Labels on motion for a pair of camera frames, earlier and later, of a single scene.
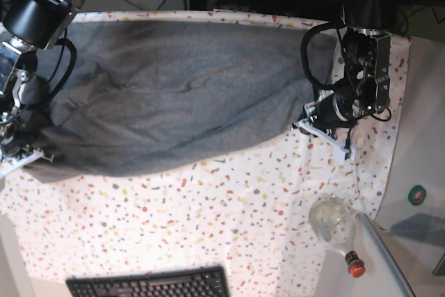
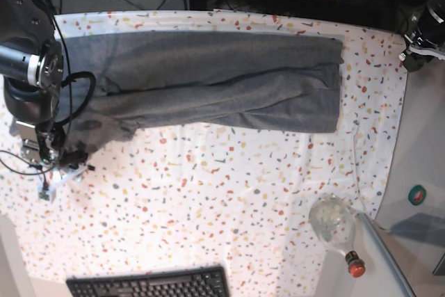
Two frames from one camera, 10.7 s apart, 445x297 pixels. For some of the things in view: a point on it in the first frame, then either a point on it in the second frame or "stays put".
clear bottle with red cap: (333, 218) stays put
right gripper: (332, 111) → (421, 36)
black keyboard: (204, 282) stays put
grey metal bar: (400, 281) stays put
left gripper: (17, 133) → (51, 142)
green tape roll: (416, 195) stays put
